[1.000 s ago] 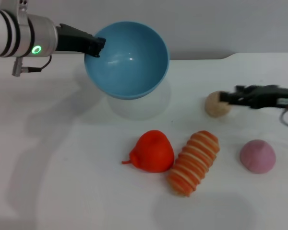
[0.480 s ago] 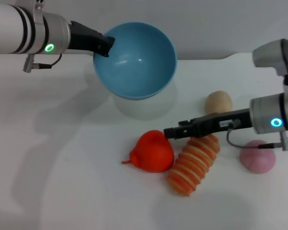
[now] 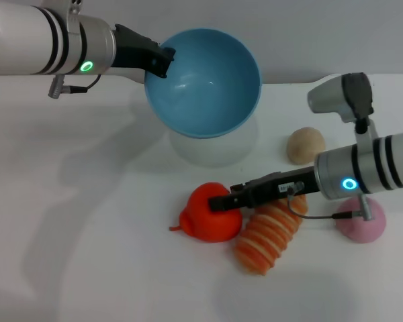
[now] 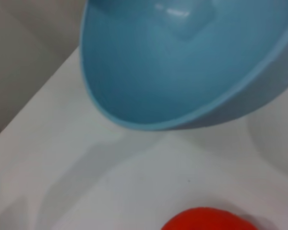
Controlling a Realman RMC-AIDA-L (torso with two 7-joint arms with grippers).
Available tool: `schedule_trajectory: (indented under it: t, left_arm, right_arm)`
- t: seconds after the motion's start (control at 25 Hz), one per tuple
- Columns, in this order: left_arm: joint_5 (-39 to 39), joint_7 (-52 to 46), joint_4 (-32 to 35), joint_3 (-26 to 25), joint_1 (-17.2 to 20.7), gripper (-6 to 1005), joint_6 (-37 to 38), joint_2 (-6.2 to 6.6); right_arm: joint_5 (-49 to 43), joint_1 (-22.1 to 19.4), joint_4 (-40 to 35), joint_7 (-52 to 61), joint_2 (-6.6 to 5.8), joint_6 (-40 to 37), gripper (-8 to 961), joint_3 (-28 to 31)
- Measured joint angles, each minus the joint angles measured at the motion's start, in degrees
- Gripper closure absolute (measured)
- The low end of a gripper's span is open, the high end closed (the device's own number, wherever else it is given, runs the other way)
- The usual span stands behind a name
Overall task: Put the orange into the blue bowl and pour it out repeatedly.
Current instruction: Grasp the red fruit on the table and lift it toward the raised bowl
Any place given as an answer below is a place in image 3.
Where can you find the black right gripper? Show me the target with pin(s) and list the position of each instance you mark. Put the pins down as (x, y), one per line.
(272, 191)

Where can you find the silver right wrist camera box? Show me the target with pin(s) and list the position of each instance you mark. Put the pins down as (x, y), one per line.
(332, 97)

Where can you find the blue bowl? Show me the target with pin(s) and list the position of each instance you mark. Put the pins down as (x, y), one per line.
(205, 87)

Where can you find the beige round bun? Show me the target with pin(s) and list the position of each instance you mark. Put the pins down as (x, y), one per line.
(304, 146)

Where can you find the orange striped bread loaf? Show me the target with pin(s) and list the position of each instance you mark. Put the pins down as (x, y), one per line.
(265, 241)

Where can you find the orange toy fruit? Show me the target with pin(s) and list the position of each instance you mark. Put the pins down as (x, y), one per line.
(205, 224)

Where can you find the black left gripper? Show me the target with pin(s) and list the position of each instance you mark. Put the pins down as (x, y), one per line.
(132, 50)

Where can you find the pink round bun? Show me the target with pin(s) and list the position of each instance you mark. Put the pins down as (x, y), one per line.
(364, 229)

